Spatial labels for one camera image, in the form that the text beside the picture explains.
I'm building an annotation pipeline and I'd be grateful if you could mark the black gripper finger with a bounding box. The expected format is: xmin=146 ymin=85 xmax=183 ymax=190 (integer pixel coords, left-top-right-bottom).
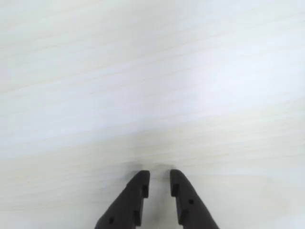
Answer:
xmin=169 ymin=169 xmax=220 ymax=229
xmin=94 ymin=170 xmax=151 ymax=229

